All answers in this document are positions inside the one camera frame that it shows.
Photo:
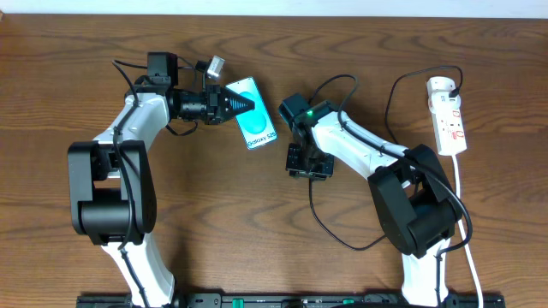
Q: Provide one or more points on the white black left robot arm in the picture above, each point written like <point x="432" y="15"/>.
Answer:
<point x="112" y="196"/>

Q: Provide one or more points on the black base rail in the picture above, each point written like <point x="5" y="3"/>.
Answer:
<point x="215" y="300"/>

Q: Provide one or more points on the blue Galaxy smartphone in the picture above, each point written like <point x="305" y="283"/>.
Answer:
<point x="256" y="126"/>

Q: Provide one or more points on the white USB charger adapter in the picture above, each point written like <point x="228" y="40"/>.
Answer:
<point x="441" y="102"/>

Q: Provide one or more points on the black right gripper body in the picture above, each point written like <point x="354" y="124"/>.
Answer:
<point x="309" y="163"/>

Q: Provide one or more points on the white power strip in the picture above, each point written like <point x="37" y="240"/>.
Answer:
<point x="448" y="127"/>

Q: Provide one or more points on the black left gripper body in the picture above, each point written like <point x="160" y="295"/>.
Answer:
<point x="215" y="105"/>

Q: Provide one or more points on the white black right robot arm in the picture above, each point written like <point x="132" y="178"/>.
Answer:
<point x="416" y="206"/>

